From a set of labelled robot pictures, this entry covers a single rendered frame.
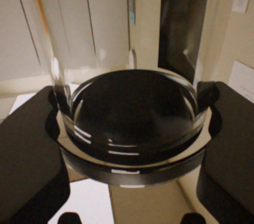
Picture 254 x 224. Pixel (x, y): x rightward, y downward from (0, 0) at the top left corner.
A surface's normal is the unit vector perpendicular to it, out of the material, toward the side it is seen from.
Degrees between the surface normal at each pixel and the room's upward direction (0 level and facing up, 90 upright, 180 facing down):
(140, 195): 179
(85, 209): 180
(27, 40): 90
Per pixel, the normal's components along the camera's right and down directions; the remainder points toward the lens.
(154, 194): -0.03, -0.85
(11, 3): 0.23, 0.51
